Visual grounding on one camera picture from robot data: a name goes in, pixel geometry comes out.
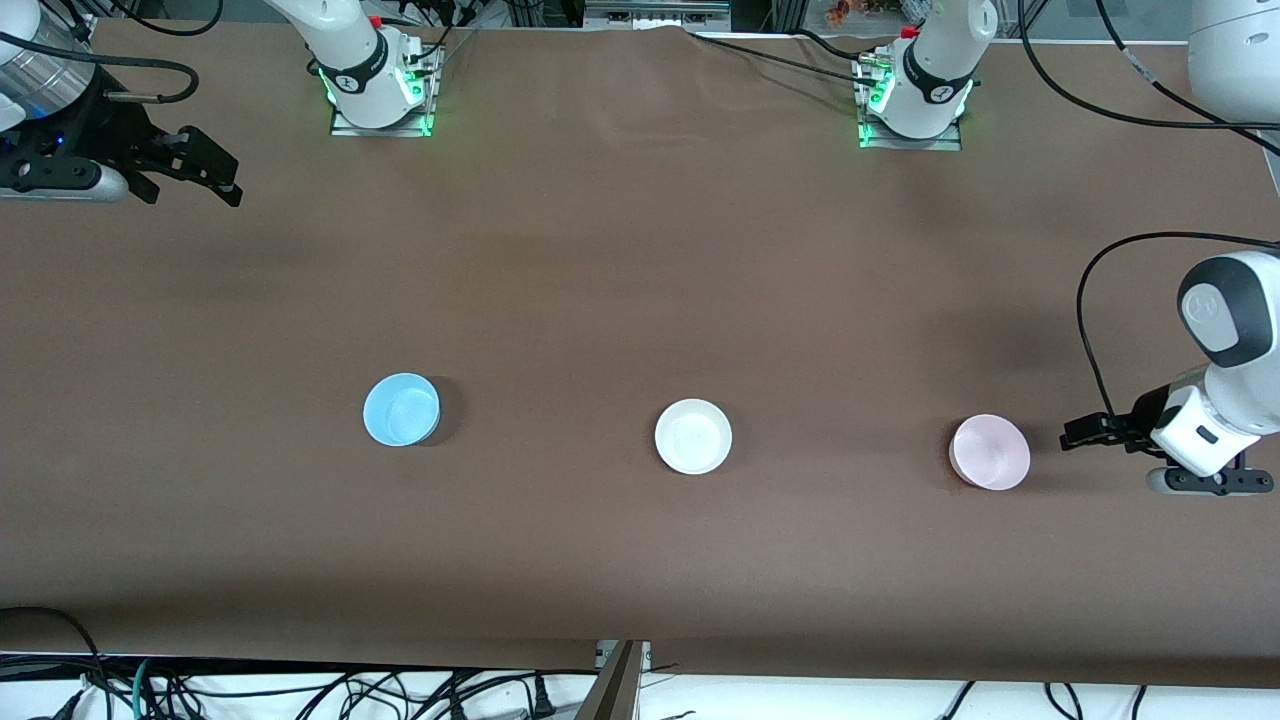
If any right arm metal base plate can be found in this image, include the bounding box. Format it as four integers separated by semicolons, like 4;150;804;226
330;45;441;138

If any black floor cable arc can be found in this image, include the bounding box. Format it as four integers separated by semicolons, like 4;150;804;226
0;605;113;720

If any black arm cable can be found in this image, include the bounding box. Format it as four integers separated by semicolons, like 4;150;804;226
1018;0;1280;421
0;0;226;103

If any light blue bowl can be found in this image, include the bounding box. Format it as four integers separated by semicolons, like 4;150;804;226
362;372;442;447

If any grey device with ports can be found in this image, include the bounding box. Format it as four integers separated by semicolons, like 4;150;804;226
585;0;731;31

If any metal table frame bracket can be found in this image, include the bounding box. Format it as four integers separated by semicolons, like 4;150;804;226
575;640;651;720

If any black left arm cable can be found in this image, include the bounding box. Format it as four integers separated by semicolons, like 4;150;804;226
1018;0;1280;421

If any brown table mat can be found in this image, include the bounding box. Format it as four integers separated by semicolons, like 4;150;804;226
0;20;1280;691

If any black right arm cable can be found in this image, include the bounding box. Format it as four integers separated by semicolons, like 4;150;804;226
0;0;226;103

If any pink bowl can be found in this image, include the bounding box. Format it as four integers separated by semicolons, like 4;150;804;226
948;413;1032;492

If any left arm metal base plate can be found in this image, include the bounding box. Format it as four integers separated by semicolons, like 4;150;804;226
855;55;966;153

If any white bowl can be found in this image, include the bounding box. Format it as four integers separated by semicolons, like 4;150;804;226
654;398;733;476

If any orange colourful object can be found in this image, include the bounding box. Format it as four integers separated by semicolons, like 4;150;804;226
825;0;906;26

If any black cable across mat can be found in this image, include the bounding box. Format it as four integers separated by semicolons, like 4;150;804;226
688;30;886;91

